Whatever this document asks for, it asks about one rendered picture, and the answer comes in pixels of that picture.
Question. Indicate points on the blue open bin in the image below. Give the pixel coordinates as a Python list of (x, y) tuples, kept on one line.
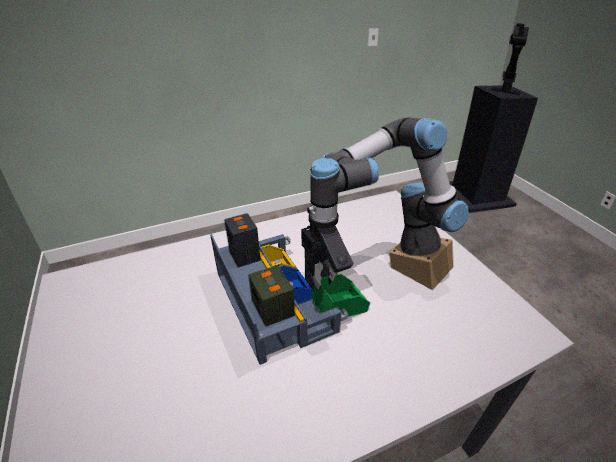
[(302, 290)]

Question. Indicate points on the yellow vertical bar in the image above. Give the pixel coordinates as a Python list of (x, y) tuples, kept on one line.
[(297, 313)]

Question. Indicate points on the green bin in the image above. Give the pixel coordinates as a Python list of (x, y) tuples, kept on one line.
[(341, 293)]

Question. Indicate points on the yellow open bin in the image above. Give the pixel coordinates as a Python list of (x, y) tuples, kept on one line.
[(274, 253)]

